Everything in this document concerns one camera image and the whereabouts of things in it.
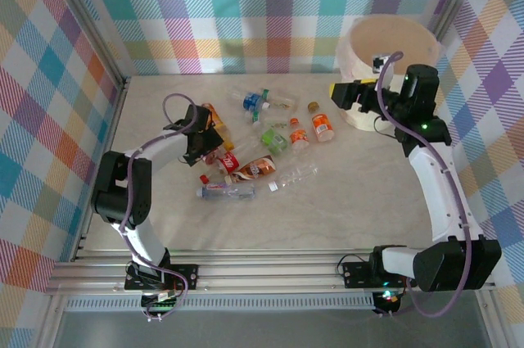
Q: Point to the orange juice bottle yellow cap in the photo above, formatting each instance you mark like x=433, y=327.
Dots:
x=215, y=116

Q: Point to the red cola bottle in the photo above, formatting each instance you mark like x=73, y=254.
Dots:
x=229, y=161

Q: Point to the orange label bottle brown cap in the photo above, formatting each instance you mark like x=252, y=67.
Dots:
x=322, y=125

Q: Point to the brown label plastic bottle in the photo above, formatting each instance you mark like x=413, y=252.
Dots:
x=256, y=168

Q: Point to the purple label bottle red cap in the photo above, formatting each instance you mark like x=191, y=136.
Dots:
x=229, y=191

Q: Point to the green label plastic bottle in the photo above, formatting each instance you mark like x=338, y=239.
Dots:
x=272, y=139

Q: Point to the small orange bottle orange cap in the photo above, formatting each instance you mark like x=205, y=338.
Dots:
x=299, y=136

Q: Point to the cream round bin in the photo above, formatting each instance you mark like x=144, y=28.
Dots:
x=393, y=37

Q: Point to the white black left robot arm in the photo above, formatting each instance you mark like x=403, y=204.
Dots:
x=141, y=237

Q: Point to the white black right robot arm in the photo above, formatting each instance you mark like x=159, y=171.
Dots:
x=434, y=184

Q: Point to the clear bottle blue label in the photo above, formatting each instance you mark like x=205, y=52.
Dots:
x=250, y=101

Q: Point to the plaid cloth backdrop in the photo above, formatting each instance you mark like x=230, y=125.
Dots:
x=503, y=139
x=41, y=118
x=245, y=16

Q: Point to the green left controller board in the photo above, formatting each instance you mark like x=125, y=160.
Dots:
x=161, y=306

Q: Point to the right controller board with LED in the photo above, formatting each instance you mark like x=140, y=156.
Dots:
x=389, y=296

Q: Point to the aluminium side rail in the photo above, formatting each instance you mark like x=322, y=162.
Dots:
x=116, y=106

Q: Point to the aluminium front rail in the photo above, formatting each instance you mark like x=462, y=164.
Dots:
x=266, y=272

